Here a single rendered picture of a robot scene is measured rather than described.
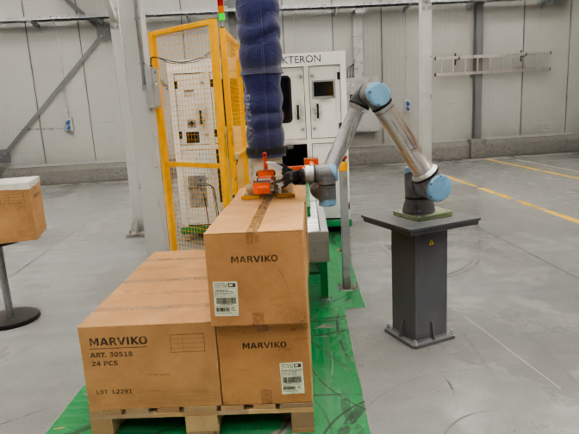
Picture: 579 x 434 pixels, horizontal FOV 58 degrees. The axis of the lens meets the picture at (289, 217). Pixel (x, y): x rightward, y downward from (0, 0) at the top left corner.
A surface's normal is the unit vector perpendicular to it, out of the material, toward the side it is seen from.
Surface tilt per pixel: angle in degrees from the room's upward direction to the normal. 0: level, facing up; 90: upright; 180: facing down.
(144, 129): 90
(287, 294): 90
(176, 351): 90
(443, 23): 90
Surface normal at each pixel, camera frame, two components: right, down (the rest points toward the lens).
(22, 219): 0.28, 0.18
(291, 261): -0.04, 0.21
